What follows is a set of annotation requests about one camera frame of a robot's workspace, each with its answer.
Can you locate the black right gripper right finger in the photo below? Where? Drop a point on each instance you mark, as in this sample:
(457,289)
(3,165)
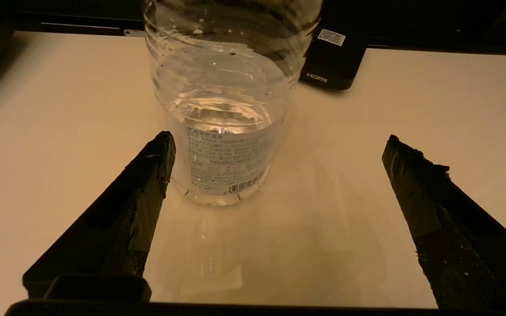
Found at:
(455,245)

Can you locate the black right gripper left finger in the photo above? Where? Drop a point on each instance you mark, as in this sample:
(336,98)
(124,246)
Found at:
(112,228)

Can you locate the clear plastic water bottle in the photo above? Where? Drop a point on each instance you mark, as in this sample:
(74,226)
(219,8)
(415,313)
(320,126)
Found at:
(226,87)

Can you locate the white low cabinet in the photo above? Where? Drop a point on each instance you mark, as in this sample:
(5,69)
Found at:
(59,153)

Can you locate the black HDMI box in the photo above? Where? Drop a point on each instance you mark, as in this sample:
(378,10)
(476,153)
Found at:
(332,61)

